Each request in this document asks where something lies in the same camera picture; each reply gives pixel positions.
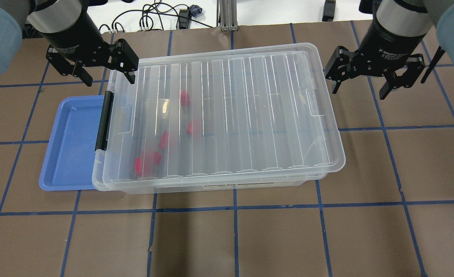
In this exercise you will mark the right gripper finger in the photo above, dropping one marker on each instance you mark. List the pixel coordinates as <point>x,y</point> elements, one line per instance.
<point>335,86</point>
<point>390,84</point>

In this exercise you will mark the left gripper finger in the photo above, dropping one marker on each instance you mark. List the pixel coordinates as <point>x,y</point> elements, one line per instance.
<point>80,72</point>
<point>130,76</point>

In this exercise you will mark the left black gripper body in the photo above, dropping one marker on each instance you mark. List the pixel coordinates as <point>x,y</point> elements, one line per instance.
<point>74,34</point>

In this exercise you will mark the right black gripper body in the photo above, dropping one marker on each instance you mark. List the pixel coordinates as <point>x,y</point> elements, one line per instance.
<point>389,42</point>

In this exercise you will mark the red block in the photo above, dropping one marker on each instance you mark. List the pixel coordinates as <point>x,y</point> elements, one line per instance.
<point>184,98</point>
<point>194,127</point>
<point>142,168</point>
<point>154,157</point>
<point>164,140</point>

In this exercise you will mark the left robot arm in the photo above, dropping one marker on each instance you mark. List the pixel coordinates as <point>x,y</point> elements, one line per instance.
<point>14,14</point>

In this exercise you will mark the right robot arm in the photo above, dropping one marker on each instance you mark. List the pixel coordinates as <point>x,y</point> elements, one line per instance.
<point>413,18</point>

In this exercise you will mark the clear plastic storage box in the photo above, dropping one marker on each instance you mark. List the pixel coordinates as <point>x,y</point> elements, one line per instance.
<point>247,141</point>

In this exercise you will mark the blue plastic tray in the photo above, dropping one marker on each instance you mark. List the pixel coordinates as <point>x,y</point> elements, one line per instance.
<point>70,155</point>

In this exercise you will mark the black box latch handle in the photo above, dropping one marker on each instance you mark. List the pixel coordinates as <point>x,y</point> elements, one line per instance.
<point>104,123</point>

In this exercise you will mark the aluminium frame post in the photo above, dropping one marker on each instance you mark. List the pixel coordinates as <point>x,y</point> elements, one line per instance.
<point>227,15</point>

